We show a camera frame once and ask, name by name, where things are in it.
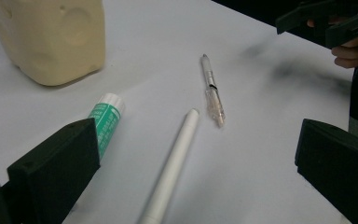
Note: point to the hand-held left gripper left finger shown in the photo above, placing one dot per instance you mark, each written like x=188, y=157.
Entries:
x=56, y=168

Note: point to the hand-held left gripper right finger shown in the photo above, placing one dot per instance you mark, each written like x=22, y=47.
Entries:
x=338, y=168

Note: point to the green and white glue stick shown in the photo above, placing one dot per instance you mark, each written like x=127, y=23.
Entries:
x=108, y=115

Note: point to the clear plastic pen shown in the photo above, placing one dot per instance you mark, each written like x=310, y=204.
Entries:
x=213, y=93

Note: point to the white pen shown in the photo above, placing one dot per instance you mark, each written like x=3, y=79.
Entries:
x=171, y=168

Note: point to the cream ceramic pen holder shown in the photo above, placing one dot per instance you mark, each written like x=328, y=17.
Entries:
x=52, y=40

